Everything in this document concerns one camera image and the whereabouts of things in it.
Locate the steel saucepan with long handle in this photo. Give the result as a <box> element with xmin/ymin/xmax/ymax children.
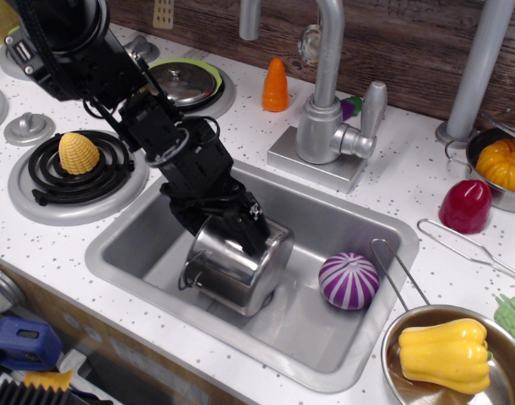
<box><xmin>369</xmin><ymin>237</ymin><xmax>515</xmax><ymax>405</ymax></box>

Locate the silver toy faucet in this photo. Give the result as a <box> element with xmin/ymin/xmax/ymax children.
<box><xmin>267</xmin><ymin>1</ymin><xmax>388</xmax><ymax>192</ymax></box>

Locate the black front stove burner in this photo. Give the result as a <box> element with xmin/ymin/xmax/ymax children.
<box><xmin>8</xmin><ymin>130</ymin><xmax>149</xmax><ymax>226</ymax></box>

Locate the orange toy carrot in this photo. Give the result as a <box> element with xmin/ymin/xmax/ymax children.
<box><xmin>262</xmin><ymin>58</ymin><xmax>289</xmax><ymax>112</ymax></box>

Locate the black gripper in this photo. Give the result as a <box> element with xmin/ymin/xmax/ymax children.
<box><xmin>145</xmin><ymin>117</ymin><xmax>270</xmax><ymax>256</ymax></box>

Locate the yellow toy corn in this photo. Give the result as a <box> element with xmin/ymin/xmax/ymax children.
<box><xmin>58</xmin><ymin>132</ymin><xmax>100</xmax><ymax>176</ymax></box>

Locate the blue clamp tool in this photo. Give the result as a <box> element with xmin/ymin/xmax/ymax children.
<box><xmin>0</xmin><ymin>316</ymin><xmax>62</xmax><ymax>371</ymax></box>

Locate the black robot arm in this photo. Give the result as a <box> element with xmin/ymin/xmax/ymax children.
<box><xmin>9</xmin><ymin>1</ymin><xmax>270</xmax><ymax>255</ymax></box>

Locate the silver pot lid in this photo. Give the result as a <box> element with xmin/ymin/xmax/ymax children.
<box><xmin>150</xmin><ymin>62</ymin><xmax>216</xmax><ymax>107</ymax></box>

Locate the yellow tape piece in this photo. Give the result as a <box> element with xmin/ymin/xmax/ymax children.
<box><xmin>23</xmin><ymin>370</ymin><xmax>73</xmax><ymax>391</ymax></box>

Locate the clear round faucet knob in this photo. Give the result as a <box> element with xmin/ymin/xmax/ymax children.
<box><xmin>298</xmin><ymin>24</ymin><xmax>322</xmax><ymax>67</ymax></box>

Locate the wire utensil handle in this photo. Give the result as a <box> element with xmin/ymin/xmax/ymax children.
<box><xmin>417</xmin><ymin>219</ymin><xmax>515</xmax><ymax>278</ymax></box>

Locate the grey vertical pole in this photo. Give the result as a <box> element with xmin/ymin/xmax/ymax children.
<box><xmin>435</xmin><ymin>0</ymin><xmax>515</xmax><ymax>144</ymax></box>

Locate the stainless steel sink basin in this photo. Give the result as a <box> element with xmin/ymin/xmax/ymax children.
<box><xmin>85</xmin><ymin>162</ymin><xmax>419</xmax><ymax>393</ymax></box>

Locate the beige wall outlet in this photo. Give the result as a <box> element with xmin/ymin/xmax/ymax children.
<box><xmin>153</xmin><ymin>0</ymin><xmax>174</xmax><ymax>30</ymax></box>

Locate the purple toy eggplant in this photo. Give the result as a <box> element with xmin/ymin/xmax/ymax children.
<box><xmin>340</xmin><ymin>95</ymin><xmax>363</xmax><ymax>122</ymax></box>

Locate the silver oven knob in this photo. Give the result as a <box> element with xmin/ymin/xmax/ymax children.
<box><xmin>0</xmin><ymin>269</ymin><xmax>26</xmax><ymax>314</ymax></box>

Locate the rear left stove burner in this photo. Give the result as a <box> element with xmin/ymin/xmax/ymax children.
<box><xmin>0</xmin><ymin>44</ymin><xmax>31</xmax><ymax>82</ymax></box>

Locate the stainless steel pot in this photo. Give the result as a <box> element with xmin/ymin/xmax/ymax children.
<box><xmin>178</xmin><ymin>217</ymin><xmax>294</xmax><ymax>317</ymax></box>

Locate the green toy vegetable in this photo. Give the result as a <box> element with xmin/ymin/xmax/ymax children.
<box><xmin>494</xmin><ymin>294</ymin><xmax>515</xmax><ymax>339</ymax></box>

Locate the silver stove knob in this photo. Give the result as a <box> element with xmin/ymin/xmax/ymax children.
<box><xmin>3</xmin><ymin>112</ymin><xmax>55</xmax><ymax>147</ymax></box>
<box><xmin>124</xmin><ymin>35</ymin><xmax>160</xmax><ymax>63</ymax></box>

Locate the purple striped toy onion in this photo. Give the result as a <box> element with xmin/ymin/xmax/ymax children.
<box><xmin>318</xmin><ymin>252</ymin><xmax>380</xmax><ymax>311</ymax></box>

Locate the orange toy pumpkin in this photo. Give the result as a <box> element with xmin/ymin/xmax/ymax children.
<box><xmin>476</xmin><ymin>138</ymin><xmax>515</xmax><ymax>192</ymax></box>

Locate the red toy bell pepper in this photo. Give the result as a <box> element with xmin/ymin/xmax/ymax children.
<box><xmin>438</xmin><ymin>180</ymin><xmax>492</xmax><ymax>235</ymax></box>

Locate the yellow toy bell pepper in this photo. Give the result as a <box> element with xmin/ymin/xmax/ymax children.
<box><xmin>398</xmin><ymin>318</ymin><xmax>492</xmax><ymax>395</ymax></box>

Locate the steel pot with handle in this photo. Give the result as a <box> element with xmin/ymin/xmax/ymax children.
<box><xmin>445</xmin><ymin>127</ymin><xmax>515</xmax><ymax>213</ymax></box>

